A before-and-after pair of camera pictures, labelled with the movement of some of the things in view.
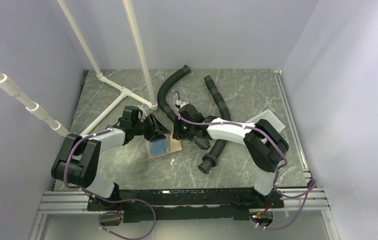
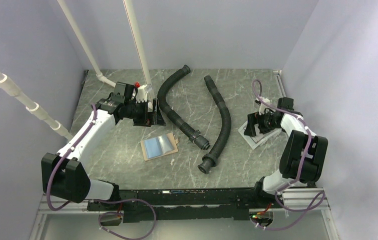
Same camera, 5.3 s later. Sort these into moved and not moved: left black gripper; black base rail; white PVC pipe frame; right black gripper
Moved: right black gripper; left black gripper
Not moved: black base rail; white PVC pipe frame
